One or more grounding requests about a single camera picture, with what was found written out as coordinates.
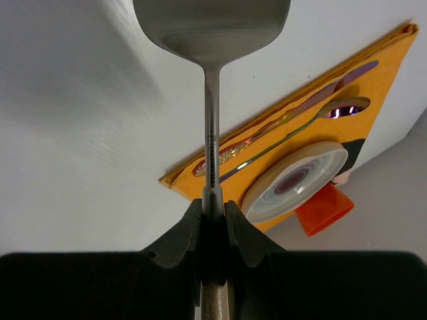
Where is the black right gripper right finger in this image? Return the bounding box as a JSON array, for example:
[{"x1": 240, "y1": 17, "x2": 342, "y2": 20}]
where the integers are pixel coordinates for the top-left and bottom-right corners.
[{"x1": 224, "y1": 201, "x2": 277, "y2": 319}]

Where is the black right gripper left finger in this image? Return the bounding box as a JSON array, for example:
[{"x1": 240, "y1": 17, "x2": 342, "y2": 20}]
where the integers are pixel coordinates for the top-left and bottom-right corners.
[{"x1": 138, "y1": 199, "x2": 201, "y2": 319}]

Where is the metal cake server wooden handle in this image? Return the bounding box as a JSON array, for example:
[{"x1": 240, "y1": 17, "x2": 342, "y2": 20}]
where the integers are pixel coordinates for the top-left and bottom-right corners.
[{"x1": 133, "y1": 1, "x2": 290, "y2": 319}]

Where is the orange plastic cup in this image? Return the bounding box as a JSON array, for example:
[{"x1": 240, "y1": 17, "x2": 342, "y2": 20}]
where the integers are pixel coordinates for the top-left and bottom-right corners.
[{"x1": 295, "y1": 183, "x2": 354, "y2": 237}]

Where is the orange cloth placemat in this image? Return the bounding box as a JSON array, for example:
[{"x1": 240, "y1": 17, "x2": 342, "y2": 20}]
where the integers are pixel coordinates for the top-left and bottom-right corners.
[{"x1": 158, "y1": 23, "x2": 419, "y2": 233}]

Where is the iridescent spoon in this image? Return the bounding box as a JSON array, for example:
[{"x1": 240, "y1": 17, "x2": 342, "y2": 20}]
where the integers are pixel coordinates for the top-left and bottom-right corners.
[{"x1": 220, "y1": 96, "x2": 371, "y2": 183}]

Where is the iridescent table knife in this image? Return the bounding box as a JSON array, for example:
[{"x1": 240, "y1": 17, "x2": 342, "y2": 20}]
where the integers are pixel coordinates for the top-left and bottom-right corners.
[{"x1": 192, "y1": 60, "x2": 380, "y2": 179}]

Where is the white plate with handles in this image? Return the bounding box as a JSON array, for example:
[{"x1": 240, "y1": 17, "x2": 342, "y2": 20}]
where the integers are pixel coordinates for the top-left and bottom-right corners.
[{"x1": 242, "y1": 141, "x2": 348, "y2": 225}]

